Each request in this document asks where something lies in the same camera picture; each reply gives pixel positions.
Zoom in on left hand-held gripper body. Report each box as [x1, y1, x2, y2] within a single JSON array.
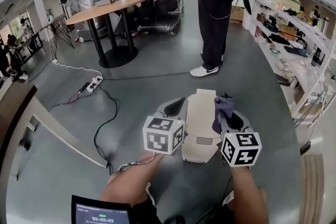
[[143, 112, 186, 157]]

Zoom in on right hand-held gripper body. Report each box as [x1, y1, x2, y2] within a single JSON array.
[[220, 132, 263, 167]]

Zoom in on beige plastic trash bin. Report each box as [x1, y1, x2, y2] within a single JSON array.
[[182, 88, 223, 163]]

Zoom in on dark purple cloth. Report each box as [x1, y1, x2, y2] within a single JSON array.
[[212, 93, 236, 134]]

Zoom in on person's left forearm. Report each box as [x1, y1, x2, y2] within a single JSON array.
[[101, 153, 165, 205]]

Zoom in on person's right forearm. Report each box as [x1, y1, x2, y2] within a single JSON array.
[[230, 165, 268, 224]]

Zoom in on person's white sneaker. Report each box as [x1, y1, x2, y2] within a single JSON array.
[[222, 189, 235, 207], [145, 182, 155, 201], [189, 65, 219, 77]]

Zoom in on person's right white sneaker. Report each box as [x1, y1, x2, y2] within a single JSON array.
[[222, 189, 235, 207]]

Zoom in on person's left white sneaker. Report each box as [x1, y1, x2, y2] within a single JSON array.
[[145, 182, 155, 201]]

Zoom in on floor squeegee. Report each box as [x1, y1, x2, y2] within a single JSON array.
[[299, 86, 329, 155]]

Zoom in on white power strip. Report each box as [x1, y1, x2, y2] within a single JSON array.
[[86, 75, 103, 93]]

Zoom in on black phone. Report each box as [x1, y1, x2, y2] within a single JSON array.
[[78, 82, 91, 94]]

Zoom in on dark keyboard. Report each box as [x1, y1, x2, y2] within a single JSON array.
[[283, 46, 309, 58]]

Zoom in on black tablet screen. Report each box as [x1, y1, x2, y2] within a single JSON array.
[[71, 194, 132, 224]]

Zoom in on white desk brown top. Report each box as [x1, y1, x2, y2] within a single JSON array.
[[0, 83, 111, 182]]

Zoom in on brown box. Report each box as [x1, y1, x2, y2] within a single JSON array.
[[278, 24, 298, 40]]

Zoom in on black wheeled cart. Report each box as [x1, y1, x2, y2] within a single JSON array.
[[136, 0, 184, 36]]

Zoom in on white shelving unit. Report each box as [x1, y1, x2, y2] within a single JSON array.
[[243, 0, 336, 126]]

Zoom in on cardboard box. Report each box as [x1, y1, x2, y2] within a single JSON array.
[[229, 6, 246, 26]]

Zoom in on round wooden table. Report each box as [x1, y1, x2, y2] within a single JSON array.
[[65, 0, 147, 69]]

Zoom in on flat white box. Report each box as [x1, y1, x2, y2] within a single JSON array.
[[94, 0, 116, 7]]

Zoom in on black folding table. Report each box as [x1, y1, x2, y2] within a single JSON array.
[[39, 14, 76, 60]]

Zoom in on gripper wire bundle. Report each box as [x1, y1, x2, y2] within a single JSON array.
[[117, 154, 158, 173]]

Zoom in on long black cable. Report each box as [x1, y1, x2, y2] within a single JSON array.
[[102, 70, 200, 81]]

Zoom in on looped black cable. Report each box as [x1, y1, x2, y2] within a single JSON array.
[[49, 86, 118, 175]]

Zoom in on red wires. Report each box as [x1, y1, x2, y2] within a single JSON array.
[[67, 90, 87, 105]]

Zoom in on white cable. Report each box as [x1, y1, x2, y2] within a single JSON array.
[[52, 59, 102, 79]]

